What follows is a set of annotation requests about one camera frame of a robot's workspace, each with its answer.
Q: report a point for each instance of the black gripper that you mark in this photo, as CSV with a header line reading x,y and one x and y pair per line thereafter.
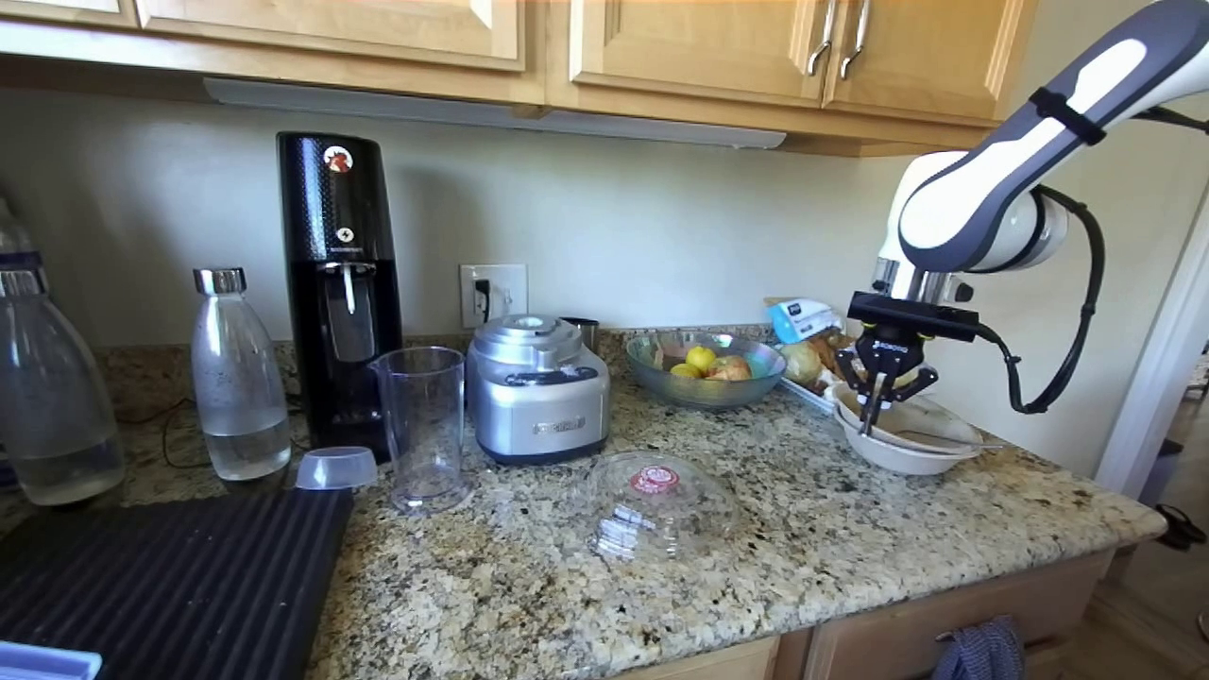
x,y
898,354

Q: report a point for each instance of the cream ceramic bowl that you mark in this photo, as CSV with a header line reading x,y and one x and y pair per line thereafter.
x,y
912,466
944,432

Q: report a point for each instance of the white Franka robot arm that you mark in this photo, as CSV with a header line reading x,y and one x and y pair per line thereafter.
x,y
983,202

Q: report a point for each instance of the glass fruit bowl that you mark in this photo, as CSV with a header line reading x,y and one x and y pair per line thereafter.
x,y
704,392

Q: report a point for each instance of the clear glass bowl pink label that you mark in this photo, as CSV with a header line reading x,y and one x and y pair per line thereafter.
x,y
663,503

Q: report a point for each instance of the small yellow onion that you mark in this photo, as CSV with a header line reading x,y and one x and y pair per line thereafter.
x,y
801,364

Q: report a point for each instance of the blue white mushroom bag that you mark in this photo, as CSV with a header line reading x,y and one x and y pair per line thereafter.
x,y
799,320

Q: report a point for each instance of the orange fruit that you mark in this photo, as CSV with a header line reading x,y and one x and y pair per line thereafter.
x,y
730,367

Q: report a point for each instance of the yellow lemon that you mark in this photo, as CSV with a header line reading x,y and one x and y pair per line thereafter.
x,y
687,373
702,358

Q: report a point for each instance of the wooden lower cabinets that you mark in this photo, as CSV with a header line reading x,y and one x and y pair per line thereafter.
x,y
881,630

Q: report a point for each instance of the wooden cabinets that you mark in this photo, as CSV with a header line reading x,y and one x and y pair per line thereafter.
x,y
881,630
379,30

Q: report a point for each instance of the dark hanging towel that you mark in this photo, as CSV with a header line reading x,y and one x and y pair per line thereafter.
x,y
980,650

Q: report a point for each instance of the silver kitchen appliance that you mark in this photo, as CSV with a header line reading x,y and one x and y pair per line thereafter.
x,y
537,399

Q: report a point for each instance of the black power plug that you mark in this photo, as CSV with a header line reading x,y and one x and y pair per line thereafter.
x,y
482,300

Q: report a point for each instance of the small clear plastic lid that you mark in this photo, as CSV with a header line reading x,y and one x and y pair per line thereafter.
x,y
333,471

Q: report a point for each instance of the black soda maker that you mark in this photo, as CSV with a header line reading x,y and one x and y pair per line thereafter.
x,y
339,290

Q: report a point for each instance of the wooden upper cabinets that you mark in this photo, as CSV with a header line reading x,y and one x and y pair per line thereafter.
x,y
379,30

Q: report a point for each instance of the clear bottle silver cap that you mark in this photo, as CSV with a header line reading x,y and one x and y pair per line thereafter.
x,y
238,380

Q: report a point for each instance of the black ribbed drying mat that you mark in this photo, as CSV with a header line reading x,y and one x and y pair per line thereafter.
x,y
165,581

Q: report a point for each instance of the large clear bottle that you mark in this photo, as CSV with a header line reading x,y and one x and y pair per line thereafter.
x,y
50,402

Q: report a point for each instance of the pale blue container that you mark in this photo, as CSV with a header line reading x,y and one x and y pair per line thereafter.
x,y
45,661

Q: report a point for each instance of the white door frame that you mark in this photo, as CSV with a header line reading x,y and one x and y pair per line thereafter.
x,y
1155,364

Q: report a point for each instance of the white wall outlet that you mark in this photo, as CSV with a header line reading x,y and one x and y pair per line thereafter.
x,y
508,290

